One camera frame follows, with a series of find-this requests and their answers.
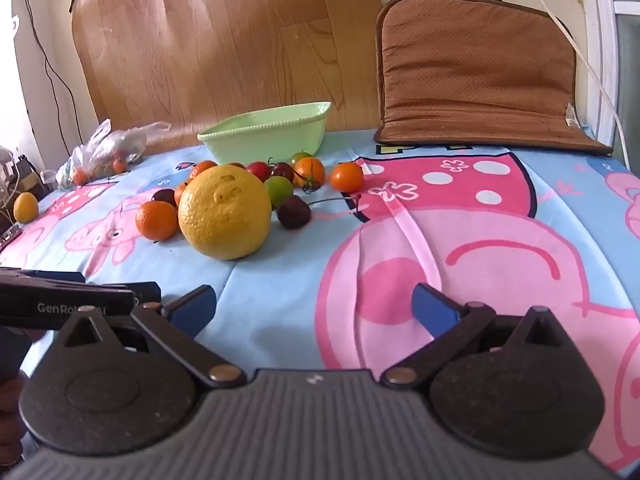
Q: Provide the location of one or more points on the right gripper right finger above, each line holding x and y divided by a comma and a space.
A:
456, 331

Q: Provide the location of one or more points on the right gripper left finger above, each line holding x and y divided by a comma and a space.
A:
173, 329

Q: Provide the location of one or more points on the orange tangerine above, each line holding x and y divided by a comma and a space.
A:
309, 173
157, 221

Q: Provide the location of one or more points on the large yellow grapefruit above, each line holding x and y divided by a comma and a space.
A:
225, 213

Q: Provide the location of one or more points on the dark red cherry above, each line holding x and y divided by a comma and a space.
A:
294, 213

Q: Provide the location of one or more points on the green tomato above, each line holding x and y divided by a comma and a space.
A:
297, 156
279, 189

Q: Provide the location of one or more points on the red cherry tomato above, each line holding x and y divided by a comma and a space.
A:
261, 170

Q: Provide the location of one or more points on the orange tomato with stem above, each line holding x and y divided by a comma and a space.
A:
346, 177

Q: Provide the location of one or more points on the plastic bag with fruits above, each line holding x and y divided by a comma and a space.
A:
109, 151

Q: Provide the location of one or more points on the person's left hand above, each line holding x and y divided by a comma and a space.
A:
14, 346

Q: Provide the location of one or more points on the small yellow fruit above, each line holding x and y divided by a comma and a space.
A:
25, 208

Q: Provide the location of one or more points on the cartoon pig table cloth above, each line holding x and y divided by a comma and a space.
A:
511, 228

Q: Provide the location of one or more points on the dark cherry behind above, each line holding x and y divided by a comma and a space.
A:
166, 195

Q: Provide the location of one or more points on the small orange tomato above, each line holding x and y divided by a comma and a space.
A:
201, 167

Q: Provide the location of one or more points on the light green plastic basket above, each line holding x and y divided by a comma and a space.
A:
276, 133

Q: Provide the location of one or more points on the brown seat cushion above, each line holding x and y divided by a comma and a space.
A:
476, 72

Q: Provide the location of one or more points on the wooden laminate board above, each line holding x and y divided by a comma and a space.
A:
192, 63

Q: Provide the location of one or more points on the wifi router with cables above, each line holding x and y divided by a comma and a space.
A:
18, 176

